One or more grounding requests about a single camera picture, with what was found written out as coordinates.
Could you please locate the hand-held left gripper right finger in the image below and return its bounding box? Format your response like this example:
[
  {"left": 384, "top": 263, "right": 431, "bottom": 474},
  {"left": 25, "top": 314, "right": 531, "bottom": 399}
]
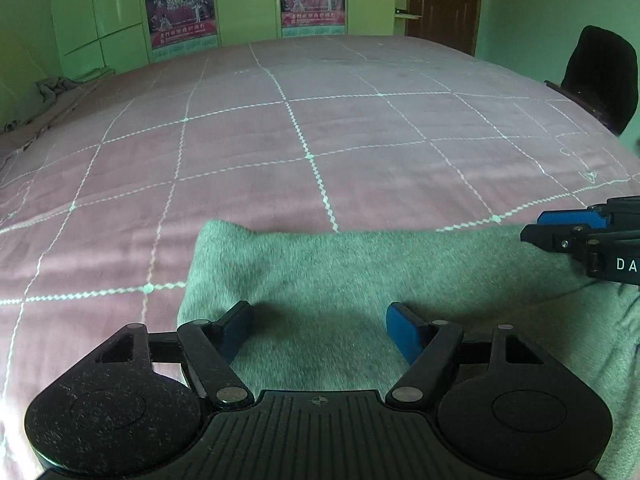
[{"left": 385, "top": 301, "right": 549, "bottom": 409}]

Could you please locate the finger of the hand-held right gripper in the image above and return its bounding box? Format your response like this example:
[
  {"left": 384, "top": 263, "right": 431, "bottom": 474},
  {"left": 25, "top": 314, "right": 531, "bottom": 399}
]
[
  {"left": 537, "top": 196, "right": 640, "bottom": 231},
  {"left": 520, "top": 224, "right": 609, "bottom": 277}
]

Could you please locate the crumpled grey cloth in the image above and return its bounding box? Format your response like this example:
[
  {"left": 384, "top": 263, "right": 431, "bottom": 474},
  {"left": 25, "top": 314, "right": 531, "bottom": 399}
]
[{"left": 0, "top": 75, "right": 106, "bottom": 134}]

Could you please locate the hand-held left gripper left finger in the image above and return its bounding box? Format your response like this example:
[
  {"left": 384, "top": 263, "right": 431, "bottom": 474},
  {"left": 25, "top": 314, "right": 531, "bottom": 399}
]
[{"left": 92, "top": 300, "right": 255, "bottom": 411}]

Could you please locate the green wardrobe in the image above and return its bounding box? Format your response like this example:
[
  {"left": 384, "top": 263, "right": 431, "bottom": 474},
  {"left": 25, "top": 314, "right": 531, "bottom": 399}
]
[{"left": 47, "top": 0, "right": 402, "bottom": 67}]

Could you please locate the pink checked bed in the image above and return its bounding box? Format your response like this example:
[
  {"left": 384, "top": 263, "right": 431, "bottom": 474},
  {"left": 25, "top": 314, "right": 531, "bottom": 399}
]
[{"left": 0, "top": 35, "right": 640, "bottom": 480}]

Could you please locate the grey-green towel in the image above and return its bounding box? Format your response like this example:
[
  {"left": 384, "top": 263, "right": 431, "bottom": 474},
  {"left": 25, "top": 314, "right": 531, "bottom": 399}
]
[{"left": 177, "top": 220, "right": 640, "bottom": 480}]

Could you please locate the brown wooden door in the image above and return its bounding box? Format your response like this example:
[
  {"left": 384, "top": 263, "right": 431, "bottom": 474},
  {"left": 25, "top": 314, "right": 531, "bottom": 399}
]
[{"left": 404, "top": 0, "right": 484, "bottom": 57}]

